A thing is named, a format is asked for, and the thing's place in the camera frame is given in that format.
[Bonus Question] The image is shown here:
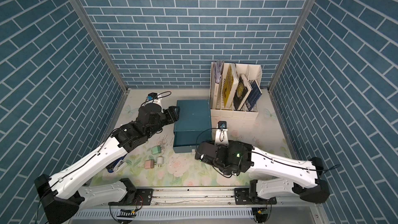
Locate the green plug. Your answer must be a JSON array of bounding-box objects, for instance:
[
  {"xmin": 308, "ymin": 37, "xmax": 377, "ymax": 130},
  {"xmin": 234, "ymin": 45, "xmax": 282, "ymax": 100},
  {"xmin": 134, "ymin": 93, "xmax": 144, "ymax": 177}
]
[{"xmin": 151, "ymin": 145, "xmax": 162, "ymax": 155}]

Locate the pink plug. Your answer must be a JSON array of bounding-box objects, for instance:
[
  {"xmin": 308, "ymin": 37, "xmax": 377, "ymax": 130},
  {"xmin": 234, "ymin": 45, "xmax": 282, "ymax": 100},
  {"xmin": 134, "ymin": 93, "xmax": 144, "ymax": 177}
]
[{"xmin": 144, "ymin": 159, "xmax": 155, "ymax": 170}]

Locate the blue white plug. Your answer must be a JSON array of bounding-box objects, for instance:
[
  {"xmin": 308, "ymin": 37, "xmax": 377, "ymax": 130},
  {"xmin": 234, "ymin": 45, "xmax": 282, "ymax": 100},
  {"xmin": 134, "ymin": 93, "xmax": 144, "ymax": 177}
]
[{"xmin": 106, "ymin": 158, "xmax": 127, "ymax": 173}]

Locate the yellow book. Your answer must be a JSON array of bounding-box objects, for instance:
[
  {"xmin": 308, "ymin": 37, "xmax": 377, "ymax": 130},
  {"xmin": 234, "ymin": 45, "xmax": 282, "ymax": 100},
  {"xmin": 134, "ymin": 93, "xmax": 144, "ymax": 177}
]
[{"xmin": 221, "ymin": 63, "xmax": 239, "ymax": 109}]

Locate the white file organizer rack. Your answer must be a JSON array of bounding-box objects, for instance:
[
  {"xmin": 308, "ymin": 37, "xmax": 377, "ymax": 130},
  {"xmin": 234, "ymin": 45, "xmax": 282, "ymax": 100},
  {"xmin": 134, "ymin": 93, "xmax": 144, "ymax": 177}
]
[{"xmin": 209, "ymin": 60, "xmax": 262, "ymax": 120}]

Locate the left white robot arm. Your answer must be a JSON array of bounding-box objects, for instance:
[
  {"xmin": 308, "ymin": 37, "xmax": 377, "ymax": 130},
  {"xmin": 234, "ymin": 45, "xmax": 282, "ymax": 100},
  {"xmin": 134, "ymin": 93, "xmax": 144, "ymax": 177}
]
[{"xmin": 34, "ymin": 103, "xmax": 180, "ymax": 224}]

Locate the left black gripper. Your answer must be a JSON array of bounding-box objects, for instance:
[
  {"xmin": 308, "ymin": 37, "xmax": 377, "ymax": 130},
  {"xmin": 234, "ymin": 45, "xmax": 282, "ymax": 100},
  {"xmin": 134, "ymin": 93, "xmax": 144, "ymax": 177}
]
[{"xmin": 145, "ymin": 105, "xmax": 181, "ymax": 139}]

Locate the black book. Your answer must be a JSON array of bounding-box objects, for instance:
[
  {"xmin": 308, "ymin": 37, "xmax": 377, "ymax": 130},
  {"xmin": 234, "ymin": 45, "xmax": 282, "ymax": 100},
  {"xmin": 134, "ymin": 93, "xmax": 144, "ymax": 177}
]
[{"xmin": 233, "ymin": 74, "xmax": 252, "ymax": 111}]

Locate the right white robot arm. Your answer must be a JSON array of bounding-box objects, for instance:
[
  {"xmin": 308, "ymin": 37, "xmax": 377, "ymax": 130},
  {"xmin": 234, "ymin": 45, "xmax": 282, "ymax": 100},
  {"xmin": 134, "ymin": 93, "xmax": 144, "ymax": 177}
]
[{"xmin": 195, "ymin": 141, "xmax": 330, "ymax": 203}]

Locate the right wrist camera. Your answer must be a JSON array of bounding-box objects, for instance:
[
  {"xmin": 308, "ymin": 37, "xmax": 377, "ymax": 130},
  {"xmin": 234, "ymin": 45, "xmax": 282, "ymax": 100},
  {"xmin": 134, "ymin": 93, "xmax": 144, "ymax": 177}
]
[{"xmin": 215, "ymin": 121, "xmax": 229, "ymax": 146}]

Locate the white papers bundle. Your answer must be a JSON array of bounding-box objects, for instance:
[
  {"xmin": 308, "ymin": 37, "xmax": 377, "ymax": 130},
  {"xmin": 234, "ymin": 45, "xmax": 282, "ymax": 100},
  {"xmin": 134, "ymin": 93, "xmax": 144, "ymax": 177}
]
[{"xmin": 213, "ymin": 60, "xmax": 224, "ymax": 84}]

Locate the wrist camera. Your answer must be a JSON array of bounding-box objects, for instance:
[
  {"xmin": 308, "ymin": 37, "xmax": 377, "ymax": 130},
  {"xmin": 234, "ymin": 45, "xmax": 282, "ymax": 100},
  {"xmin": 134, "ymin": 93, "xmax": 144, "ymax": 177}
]
[
  {"xmin": 215, "ymin": 121, "xmax": 229, "ymax": 146},
  {"xmin": 146, "ymin": 92, "xmax": 162, "ymax": 106}
]

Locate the blue book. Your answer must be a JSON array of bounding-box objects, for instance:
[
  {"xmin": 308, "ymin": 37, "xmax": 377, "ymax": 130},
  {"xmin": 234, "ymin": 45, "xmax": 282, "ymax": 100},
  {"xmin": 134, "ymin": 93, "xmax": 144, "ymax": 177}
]
[{"xmin": 245, "ymin": 80, "xmax": 262, "ymax": 111}]

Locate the metal rail base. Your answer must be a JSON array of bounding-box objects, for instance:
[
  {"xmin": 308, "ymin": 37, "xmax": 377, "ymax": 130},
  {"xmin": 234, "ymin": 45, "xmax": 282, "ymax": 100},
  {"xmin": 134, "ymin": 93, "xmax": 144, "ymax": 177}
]
[{"xmin": 70, "ymin": 187, "xmax": 328, "ymax": 224}]

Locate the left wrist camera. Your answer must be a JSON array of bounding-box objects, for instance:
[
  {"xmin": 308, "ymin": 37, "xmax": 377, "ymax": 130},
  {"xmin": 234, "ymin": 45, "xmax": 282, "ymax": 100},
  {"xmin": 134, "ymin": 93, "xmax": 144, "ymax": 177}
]
[{"xmin": 146, "ymin": 92, "xmax": 162, "ymax": 106}]

